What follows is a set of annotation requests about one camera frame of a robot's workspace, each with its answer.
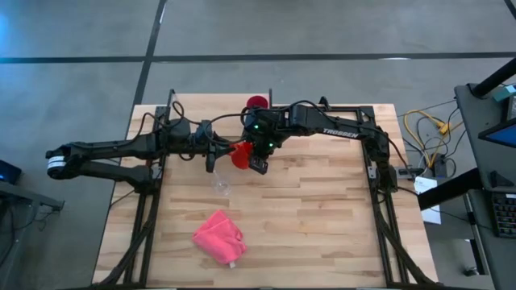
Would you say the black wedge stand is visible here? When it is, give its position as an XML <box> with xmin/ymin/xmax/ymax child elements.
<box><xmin>489</xmin><ymin>170</ymin><xmax>515</xmax><ymax>189</ymax></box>

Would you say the yellow cable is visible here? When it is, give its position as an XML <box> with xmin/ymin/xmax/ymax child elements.
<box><xmin>402</xmin><ymin>109</ymin><xmax>464</xmax><ymax>167</ymax></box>

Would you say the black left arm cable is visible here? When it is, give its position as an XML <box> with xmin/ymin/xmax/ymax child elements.
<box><xmin>136</xmin><ymin>100</ymin><xmax>251</xmax><ymax>162</ymax></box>

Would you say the black device with blue light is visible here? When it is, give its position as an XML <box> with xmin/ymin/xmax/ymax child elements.
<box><xmin>0</xmin><ymin>159</ymin><xmax>23</xmax><ymax>185</ymax></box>

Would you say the teal box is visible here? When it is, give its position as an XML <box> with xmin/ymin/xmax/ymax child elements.
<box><xmin>492</xmin><ymin>83</ymin><xmax>516</xmax><ymax>102</ymax></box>

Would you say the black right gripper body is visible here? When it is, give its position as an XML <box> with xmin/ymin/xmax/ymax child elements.
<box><xmin>248</xmin><ymin>132</ymin><xmax>280</xmax><ymax>175</ymax></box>

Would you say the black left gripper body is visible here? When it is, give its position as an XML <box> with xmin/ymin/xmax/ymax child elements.
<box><xmin>199</xmin><ymin>120</ymin><xmax>218</xmax><ymax>174</ymax></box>

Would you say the black beam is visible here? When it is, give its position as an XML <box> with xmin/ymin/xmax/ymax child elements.
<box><xmin>417</xmin><ymin>167</ymin><xmax>485</xmax><ymax>211</ymax></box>

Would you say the black pole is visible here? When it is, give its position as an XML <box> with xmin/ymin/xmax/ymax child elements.
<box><xmin>471</xmin><ymin>56</ymin><xmax>516</xmax><ymax>98</ymax></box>

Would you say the white paper sheet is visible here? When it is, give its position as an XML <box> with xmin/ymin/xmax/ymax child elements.
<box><xmin>414</xmin><ymin>176</ymin><xmax>443</xmax><ymax>226</ymax></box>

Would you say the pink plastic cup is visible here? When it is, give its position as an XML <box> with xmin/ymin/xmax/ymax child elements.
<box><xmin>246</xmin><ymin>95</ymin><xmax>269</xmax><ymax>110</ymax></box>

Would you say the dark grey desk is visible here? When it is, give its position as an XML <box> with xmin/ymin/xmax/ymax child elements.
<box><xmin>454</xmin><ymin>82</ymin><xmax>516</xmax><ymax>290</ymax></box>

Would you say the dark side stand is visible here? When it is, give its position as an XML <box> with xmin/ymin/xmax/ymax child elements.
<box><xmin>0</xmin><ymin>180</ymin><xmax>65</xmax><ymax>290</ymax></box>

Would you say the pink cloth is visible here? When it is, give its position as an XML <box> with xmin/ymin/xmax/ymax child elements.
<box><xmin>191</xmin><ymin>209</ymin><xmax>248</xmax><ymax>269</ymax></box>

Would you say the monitor with blue screen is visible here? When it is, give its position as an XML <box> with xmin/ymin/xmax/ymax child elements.
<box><xmin>478</xmin><ymin>117</ymin><xmax>516</xmax><ymax>149</ymax></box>

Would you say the black power strip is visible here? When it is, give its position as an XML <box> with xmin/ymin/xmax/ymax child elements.
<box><xmin>397</xmin><ymin>165</ymin><xmax>425</xmax><ymax>180</ymax></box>

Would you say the black keyboard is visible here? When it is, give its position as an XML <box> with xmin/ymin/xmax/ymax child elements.
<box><xmin>490</xmin><ymin>192</ymin><xmax>516</xmax><ymax>238</ymax></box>

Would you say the red plastic mug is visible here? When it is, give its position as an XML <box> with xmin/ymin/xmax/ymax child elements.
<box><xmin>230</xmin><ymin>140</ymin><xmax>256</xmax><ymax>170</ymax></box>

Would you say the clear glass cup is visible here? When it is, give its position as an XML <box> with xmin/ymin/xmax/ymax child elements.
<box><xmin>210</xmin><ymin>168</ymin><xmax>233</xmax><ymax>197</ymax></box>

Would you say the black power adapter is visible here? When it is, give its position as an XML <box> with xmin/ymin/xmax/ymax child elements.
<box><xmin>431</xmin><ymin>155</ymin><xmax>449</xmax><ymax>178</ymax></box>

